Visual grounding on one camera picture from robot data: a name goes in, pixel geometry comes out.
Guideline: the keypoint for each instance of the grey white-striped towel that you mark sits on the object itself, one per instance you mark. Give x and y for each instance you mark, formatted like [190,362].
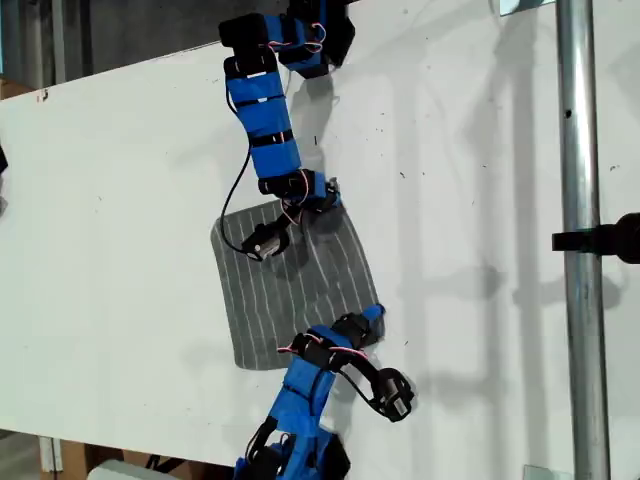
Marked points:
[260,310]

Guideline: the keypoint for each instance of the black clamp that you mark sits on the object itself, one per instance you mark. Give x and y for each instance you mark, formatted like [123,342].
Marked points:
[600,240]

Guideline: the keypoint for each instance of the white plastic object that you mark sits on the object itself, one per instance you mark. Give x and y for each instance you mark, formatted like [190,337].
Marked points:
[120,471]

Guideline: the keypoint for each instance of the brown cardboard box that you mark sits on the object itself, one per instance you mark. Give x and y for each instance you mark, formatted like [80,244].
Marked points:
[75,457]
[12,89]

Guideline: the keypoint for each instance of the black object at table edge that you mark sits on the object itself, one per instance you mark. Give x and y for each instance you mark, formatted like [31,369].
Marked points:
[3,160]

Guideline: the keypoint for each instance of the grey metal table leg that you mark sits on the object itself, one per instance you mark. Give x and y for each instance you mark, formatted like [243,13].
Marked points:
[50,454]

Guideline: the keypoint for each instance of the black camera stalk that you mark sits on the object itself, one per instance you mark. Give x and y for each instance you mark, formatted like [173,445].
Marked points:
[287,220]
[367,370]

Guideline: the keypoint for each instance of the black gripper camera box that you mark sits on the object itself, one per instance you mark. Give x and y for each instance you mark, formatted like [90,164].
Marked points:
[267,244]
[395,395]

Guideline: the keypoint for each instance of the steel post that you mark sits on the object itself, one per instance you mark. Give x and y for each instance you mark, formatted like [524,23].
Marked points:
[580,150]

